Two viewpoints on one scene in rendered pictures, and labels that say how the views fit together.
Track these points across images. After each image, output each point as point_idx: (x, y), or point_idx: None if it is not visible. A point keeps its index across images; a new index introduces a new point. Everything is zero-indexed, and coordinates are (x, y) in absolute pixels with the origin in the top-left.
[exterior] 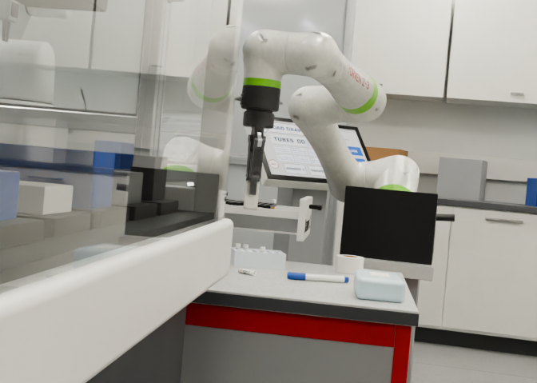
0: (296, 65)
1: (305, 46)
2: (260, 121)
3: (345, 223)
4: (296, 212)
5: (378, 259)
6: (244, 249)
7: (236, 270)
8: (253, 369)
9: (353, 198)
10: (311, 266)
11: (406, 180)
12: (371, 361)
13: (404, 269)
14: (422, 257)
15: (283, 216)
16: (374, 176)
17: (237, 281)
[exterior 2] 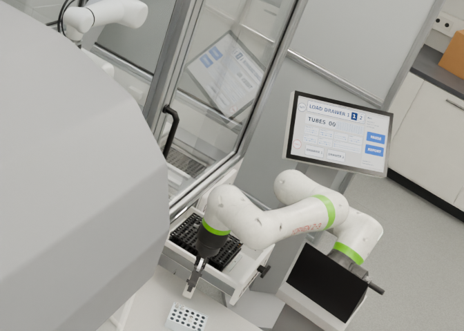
0: (237, 236)
1: (244, 231)
2: (205, 253)
3: (296, 265)
4: (236, 285)
5: (310, 300)
6: (180, 309)
7: None
8: None
9: (308, 253)
10: (230, 327)
11: (362, 246)
12: None
13: (321, 322)
14: (340, 316)
15: (226, 282)
16: (342, 227)
17: None
